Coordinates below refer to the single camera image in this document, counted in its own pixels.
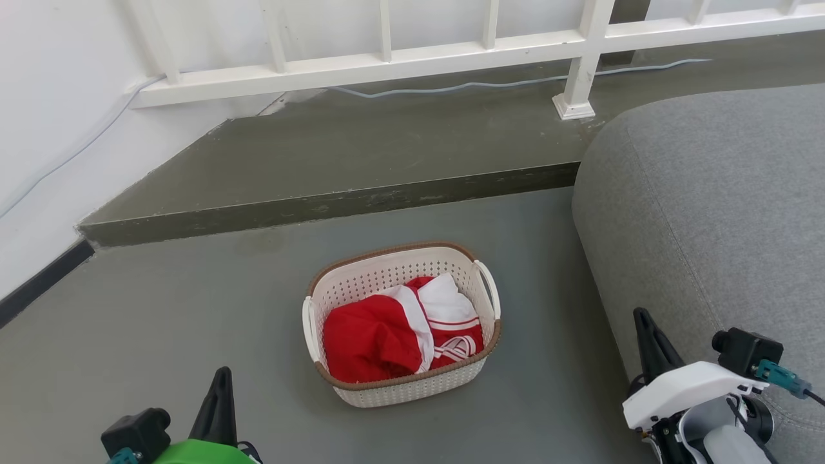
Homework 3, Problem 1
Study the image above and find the white metal railing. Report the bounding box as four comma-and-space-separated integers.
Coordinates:
126, 0, 825, 121

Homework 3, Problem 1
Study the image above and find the thin white floor cable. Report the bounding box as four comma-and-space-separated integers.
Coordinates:
0, 58, 713, 220

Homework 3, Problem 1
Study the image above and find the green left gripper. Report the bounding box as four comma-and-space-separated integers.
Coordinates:
151, 367, 260, 464

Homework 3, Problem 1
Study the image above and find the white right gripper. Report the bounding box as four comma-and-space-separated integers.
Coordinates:
622, 307, 771, 464

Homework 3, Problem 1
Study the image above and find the red and white garment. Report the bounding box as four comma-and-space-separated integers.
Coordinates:
322, 273, 485, 385

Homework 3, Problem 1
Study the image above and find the teal right camera connector cable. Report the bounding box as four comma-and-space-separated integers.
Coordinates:
754, 360, 825, 408

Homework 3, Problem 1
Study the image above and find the black baseboard strip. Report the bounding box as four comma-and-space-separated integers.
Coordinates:
0, 238, 96, 329

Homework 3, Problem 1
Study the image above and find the grey fabric sofa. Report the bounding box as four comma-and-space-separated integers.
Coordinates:
572, 84, 825, 464

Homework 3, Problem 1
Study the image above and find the cream perforated laundry basket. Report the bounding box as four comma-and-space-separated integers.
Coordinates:
302, 241, 502, 409

